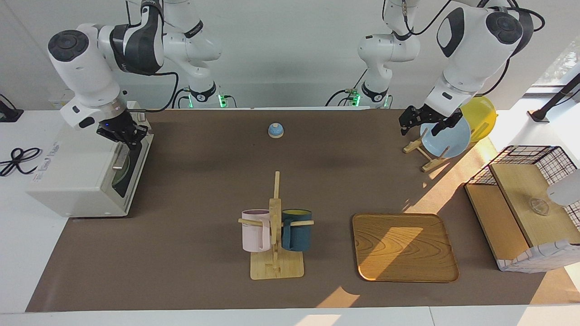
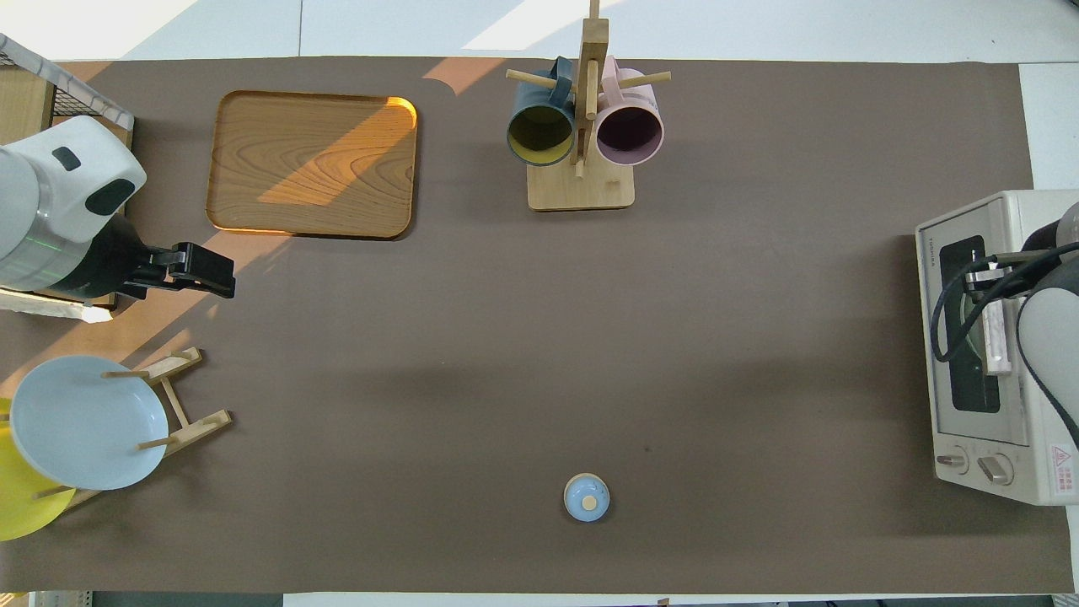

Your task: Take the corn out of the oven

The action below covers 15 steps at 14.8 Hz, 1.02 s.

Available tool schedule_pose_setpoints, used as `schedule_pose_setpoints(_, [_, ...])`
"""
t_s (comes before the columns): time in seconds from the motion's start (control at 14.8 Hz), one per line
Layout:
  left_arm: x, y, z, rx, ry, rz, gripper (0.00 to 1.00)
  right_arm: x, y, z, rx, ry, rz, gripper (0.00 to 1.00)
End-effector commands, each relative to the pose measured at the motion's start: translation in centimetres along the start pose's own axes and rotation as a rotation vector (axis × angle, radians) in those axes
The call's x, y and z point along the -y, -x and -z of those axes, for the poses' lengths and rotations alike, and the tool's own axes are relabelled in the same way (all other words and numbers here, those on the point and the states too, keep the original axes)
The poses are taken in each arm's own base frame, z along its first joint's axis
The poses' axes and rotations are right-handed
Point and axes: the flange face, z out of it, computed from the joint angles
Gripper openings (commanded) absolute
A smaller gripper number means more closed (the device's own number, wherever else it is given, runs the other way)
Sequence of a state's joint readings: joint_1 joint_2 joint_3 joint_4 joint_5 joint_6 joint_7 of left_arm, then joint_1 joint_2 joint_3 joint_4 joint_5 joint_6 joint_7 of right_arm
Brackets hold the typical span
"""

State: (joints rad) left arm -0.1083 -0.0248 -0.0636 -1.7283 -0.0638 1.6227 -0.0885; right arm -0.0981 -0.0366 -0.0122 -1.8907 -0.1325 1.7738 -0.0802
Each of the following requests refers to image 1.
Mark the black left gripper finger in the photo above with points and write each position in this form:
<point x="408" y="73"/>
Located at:
<point x="404" y="127"/>
<point x="438" y="128"/>

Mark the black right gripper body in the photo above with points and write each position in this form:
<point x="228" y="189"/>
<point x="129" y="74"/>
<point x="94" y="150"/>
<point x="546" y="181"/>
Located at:
<point x="120" y="129"/>

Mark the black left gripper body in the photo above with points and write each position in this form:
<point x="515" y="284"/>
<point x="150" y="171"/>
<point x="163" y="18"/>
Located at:
<point x="430" y="115"/>

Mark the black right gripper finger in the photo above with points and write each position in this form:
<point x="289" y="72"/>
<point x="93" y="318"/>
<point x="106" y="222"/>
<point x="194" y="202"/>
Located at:
<point x="134" y="144"/>
<point x="144" y="131"/>

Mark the glass oven door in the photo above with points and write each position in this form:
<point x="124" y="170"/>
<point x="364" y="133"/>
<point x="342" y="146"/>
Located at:
<point x="136" y="176"/>

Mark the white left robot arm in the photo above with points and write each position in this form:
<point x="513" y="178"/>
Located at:
<point x="471" y="50"/>

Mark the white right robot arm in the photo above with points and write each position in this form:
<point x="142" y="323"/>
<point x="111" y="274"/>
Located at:
<point x="86" y="77"/>

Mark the silver oven knob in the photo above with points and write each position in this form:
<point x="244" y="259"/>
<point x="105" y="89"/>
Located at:
<point x="141" y="116"/>

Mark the white toaster oven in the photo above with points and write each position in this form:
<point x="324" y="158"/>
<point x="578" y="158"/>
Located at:
<point x="72" y="176"/>

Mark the light blue plate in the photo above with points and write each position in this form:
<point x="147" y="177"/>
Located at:
<point x="453" y="140"/>

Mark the wooden plate rack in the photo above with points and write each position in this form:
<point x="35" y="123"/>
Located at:
<point x="430" y="160"/>

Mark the yellow plate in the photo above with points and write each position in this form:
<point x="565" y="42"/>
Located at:
<point x="482" y="115"/>

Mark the brown table mat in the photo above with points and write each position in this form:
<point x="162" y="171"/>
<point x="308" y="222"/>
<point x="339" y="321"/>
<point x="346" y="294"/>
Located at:
<point x="204" y="158"/>

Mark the black clamp device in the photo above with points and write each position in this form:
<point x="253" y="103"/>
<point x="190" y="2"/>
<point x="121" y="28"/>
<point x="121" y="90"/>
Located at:
<point x="9" y="114"/>

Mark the wooden serving tray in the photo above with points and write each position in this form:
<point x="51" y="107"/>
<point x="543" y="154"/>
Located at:
<point x="403" y="246"/>

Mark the small clear glass object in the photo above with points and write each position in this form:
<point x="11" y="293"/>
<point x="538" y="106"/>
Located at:
<point x="539" y="207"/>

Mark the white cylindrical object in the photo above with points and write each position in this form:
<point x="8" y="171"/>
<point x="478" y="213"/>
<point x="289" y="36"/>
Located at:
<point x="566" y="190"/>

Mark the pink mug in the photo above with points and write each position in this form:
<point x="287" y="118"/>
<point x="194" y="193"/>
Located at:
<point x="253" y="233"/>

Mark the dark teal mug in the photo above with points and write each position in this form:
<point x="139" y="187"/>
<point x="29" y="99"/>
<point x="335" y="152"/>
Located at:
<point x="297" y="233"/>

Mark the wooden mug rack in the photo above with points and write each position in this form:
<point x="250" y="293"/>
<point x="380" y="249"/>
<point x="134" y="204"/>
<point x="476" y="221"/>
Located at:
<point x="275" y="267"/>

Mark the white wall socket box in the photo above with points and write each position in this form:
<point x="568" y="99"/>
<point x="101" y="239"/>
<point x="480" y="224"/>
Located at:
<point x="59" y="99"/>

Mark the black camera stand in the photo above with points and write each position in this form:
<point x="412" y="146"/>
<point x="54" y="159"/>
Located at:
<point x="539" y="115"/>

